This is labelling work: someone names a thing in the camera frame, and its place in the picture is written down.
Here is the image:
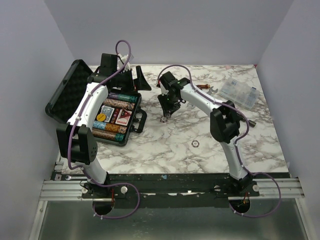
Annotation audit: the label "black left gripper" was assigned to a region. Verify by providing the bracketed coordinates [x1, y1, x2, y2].
[112, 65, 151, 95]

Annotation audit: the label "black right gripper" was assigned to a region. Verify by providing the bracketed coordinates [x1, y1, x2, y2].
[158, 92, 181, 117]

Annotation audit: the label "red triangular dealer button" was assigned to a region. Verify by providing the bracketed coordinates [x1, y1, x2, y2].
[119, 109, 132, 119]

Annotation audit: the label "blue playing card deck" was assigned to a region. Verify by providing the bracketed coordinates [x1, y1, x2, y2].
[100, 105, 115, 123]

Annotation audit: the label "yellow big blind button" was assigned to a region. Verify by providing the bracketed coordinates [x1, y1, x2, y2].
[96, 113, 107, 122]

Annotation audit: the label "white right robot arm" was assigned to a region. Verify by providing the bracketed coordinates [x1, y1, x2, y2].
[157, 71, 252, 196]

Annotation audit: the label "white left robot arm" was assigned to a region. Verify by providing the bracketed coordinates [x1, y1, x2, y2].
[56, 53, 151, 198]

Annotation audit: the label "black poker set case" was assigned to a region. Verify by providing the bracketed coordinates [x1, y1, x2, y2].
[45, 59, 147, 147]

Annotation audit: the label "purple and green chip row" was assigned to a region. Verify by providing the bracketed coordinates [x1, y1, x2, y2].
[107, 93, 139, 103]

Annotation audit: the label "brown and blue chip row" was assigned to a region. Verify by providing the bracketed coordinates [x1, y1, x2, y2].
[103, 98, 135, 111]

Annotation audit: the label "brown faucet tap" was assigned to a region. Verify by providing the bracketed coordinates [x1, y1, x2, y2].
[196, 84, 211, 89]

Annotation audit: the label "red playing card deck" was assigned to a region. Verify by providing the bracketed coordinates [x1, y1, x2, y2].
[115, 109, 131, 126]

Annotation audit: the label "silver open-end wrench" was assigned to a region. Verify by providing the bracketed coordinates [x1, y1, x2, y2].
[187, 86, 219, 109]

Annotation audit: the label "red dice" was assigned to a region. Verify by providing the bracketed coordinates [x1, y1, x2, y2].
[109, 108, 121, 124]

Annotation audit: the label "orange chip row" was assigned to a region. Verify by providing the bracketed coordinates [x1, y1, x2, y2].
[92, 121, 127, 134]

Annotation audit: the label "brown bottom chip row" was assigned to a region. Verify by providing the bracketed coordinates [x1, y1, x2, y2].
[92, 128, 125, 142]

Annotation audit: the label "clear plastic screw organizer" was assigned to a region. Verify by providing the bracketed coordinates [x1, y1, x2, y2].
[218, 77, 260, 109]

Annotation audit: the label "black T-shaped pipe fitting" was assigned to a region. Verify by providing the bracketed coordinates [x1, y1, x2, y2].
[248, 120, 257, 128]

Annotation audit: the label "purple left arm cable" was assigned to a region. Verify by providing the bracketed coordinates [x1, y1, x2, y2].
[67, 39, 141, 220]

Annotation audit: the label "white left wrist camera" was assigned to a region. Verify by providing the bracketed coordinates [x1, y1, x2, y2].
[117, 53, 134, 72]

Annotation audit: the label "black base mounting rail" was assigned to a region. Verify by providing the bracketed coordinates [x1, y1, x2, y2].
[82, 173, 260, 209]

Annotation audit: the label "aluminium frame rail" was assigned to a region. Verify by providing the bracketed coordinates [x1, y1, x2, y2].
[39, 180, 88, 201]

